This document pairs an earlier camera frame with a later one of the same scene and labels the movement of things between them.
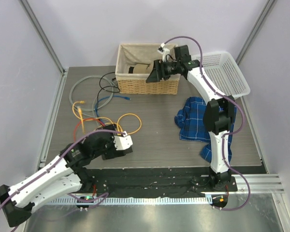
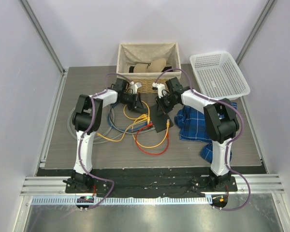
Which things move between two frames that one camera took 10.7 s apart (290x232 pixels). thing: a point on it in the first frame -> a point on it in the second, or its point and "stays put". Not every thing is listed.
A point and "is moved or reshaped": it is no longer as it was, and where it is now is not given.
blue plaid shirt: x=190 y=120 stays put
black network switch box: x=117 y=152 -> x=158 y=123
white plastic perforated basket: x=224 y=70 stays put
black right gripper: x=158 y=72 -> x=161 y=108
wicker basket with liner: x=134 y=62 stays put
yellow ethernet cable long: x=117 y=127 is moved or reshaped
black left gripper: x=111 y=138 -> x=139 y=106
